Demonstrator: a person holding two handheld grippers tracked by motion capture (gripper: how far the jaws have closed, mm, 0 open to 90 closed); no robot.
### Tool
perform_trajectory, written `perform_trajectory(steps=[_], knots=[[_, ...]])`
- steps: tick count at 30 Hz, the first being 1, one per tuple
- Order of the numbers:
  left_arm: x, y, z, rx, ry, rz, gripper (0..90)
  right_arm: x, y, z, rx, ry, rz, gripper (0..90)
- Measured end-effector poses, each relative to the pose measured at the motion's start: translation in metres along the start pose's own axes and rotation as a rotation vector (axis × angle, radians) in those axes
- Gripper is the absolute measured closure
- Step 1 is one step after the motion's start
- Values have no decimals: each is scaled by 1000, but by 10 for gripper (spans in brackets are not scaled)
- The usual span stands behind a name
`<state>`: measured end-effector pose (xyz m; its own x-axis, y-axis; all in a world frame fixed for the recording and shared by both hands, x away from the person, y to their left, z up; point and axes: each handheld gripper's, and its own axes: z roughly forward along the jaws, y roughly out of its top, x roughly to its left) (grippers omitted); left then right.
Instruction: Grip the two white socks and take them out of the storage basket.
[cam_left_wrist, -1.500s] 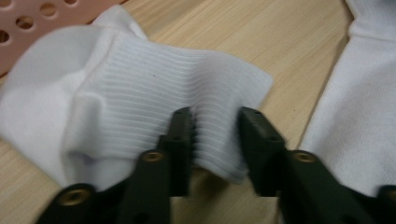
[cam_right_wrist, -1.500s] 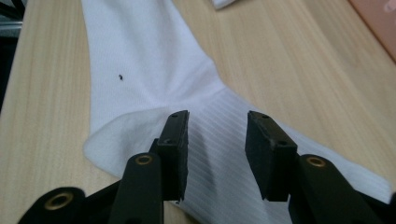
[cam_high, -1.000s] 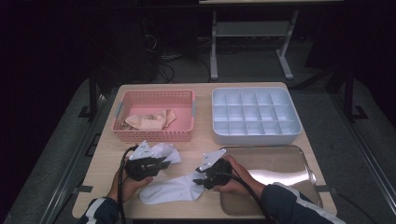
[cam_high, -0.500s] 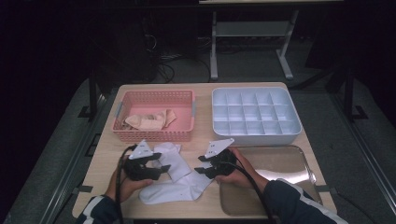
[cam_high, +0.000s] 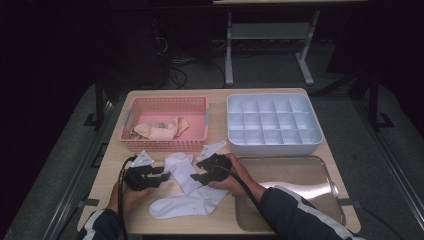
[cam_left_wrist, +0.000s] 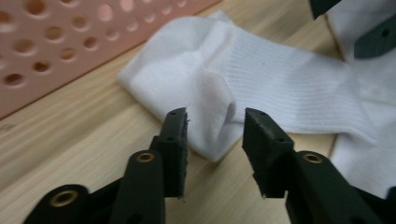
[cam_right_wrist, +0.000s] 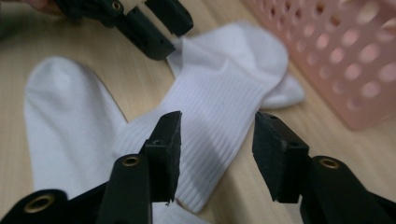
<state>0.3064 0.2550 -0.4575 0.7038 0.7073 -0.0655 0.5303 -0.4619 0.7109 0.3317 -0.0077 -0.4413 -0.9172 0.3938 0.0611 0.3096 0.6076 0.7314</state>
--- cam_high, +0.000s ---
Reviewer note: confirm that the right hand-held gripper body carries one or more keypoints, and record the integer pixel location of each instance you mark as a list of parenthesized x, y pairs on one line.
[(216, 168)]

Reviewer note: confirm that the black metal stand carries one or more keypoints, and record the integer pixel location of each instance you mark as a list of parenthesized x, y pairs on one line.
[(374, 100), (99, 100)]

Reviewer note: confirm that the person's right hand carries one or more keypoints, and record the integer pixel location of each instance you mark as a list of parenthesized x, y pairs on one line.
[(240, 181)]

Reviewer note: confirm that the aluminium floor rail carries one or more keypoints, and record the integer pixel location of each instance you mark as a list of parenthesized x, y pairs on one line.
[(393, 166), (76, 176)]

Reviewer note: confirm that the clear plastic box lid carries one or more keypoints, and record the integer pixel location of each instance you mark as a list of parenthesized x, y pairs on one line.
[(300, 173)]

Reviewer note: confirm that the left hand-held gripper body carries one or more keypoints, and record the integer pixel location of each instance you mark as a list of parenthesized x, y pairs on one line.
[(138, 176)]

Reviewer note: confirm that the white compartment storage box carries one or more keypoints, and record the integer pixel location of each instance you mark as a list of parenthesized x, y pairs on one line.
[(273, 116)]

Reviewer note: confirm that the grey tape strip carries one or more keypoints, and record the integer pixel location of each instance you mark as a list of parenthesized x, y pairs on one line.
[(90, 202), (348, 202)]

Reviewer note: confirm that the person's left hand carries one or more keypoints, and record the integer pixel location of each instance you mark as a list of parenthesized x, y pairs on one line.
[(131, 200)]

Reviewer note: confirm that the beige sock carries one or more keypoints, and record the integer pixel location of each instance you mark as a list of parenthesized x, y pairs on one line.
[(160, 131)]

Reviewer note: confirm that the pink plastic basket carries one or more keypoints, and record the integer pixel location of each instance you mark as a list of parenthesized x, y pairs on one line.
[(166, 146)]

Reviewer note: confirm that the white metal desk frame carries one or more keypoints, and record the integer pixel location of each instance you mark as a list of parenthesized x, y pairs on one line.
[(266, 31)]

